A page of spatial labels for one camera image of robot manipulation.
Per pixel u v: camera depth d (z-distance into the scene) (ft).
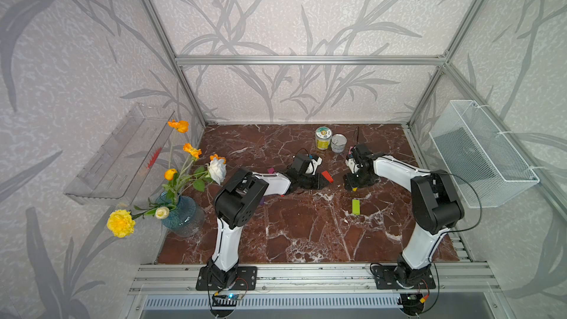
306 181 2.74
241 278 2.39
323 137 3.44
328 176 3.25
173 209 2.44
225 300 2.37
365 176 2.62
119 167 2.24
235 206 1.75
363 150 2.60
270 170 3.34
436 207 1.61
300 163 2.55
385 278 2.40
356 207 2.93
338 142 3.47
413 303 2.37
